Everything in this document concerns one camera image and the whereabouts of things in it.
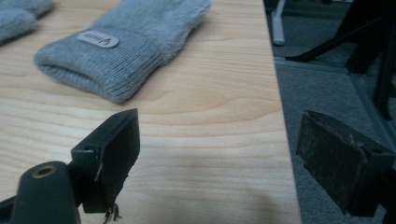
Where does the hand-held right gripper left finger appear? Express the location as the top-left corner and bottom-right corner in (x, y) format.
(70, 107), (141, 215)

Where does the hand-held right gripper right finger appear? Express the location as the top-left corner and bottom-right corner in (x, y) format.
(295, 109), (396, 217)

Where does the grey fuzzy glove with label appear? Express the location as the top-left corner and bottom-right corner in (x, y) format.
(33, 0), (213, 105)

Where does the white stand leg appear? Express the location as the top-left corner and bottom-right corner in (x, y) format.
(270, 0), (288, 47)

